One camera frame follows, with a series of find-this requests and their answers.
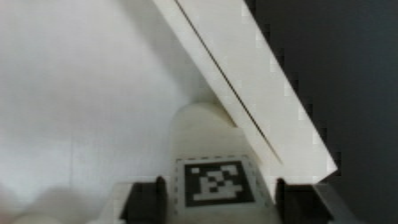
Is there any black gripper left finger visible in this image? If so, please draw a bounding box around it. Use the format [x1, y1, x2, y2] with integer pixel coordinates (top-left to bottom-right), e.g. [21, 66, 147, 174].
[87, 175, 170, 224]

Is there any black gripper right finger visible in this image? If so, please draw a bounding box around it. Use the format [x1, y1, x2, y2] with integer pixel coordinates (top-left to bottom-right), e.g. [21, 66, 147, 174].
[274, 178, 362, 224]

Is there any white leg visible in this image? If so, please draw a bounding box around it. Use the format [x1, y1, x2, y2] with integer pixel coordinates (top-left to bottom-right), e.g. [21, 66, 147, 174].
[170, 103, 281, 224]

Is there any white square tabletop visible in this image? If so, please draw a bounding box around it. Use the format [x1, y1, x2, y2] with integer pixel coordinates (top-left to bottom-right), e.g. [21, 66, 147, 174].
[0, 0, 213, 224]

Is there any white L-shaped obstacle wall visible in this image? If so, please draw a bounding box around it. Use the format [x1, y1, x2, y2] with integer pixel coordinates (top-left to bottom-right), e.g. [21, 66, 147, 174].
[178, 0, 336, 184]

